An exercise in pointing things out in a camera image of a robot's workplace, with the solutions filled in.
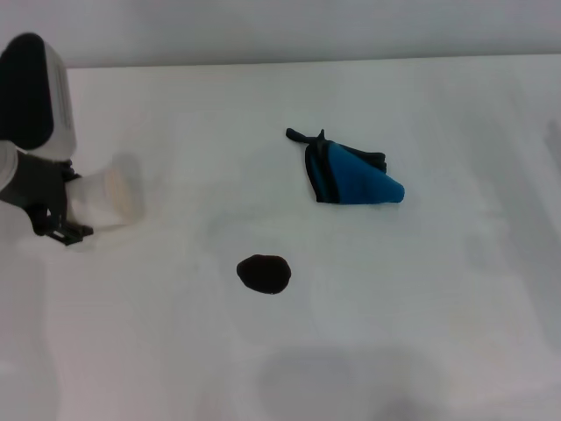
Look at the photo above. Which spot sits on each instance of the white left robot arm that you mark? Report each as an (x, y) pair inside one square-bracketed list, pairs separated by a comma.
[(5, 166)]

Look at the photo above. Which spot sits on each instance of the blue rag with black edge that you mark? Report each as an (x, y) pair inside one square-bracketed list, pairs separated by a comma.
[(355, 180)]

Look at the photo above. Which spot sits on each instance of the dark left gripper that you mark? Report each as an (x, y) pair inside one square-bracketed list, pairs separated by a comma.
[(39, 184)]

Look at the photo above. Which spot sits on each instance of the black water stain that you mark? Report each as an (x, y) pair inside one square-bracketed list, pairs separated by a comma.
[(263, 274)]

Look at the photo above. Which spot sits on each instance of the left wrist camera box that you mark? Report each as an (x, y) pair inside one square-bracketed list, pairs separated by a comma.
[(57, 109)]

